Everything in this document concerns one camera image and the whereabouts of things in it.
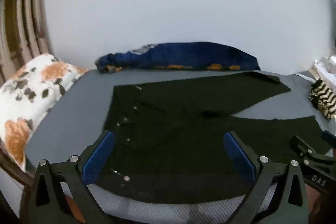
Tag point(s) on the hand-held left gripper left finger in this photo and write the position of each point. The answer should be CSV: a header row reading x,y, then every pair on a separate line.
x,y
97,159

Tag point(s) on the floral white orange pillow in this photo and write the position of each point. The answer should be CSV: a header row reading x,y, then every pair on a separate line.
x,y
34,98

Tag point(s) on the dark blue patterned blanket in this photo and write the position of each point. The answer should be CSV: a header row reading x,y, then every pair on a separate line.
x,y
183,56

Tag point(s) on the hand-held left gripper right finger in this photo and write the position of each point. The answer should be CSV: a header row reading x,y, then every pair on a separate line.
x,y
239,159

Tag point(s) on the white crumpled cloth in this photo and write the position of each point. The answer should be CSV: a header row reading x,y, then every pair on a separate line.
x,y
326,66

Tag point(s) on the black pants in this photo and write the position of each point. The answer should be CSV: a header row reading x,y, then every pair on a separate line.
x,y
183,129

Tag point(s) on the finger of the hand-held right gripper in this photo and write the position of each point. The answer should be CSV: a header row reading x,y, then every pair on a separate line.
x,y
330,137
302,144

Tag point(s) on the black cream striped knit cloth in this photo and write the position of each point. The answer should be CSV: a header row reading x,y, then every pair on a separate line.
x,y
324,99

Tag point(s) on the brown striped curtain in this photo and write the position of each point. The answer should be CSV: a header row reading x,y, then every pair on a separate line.
x,y
18,24

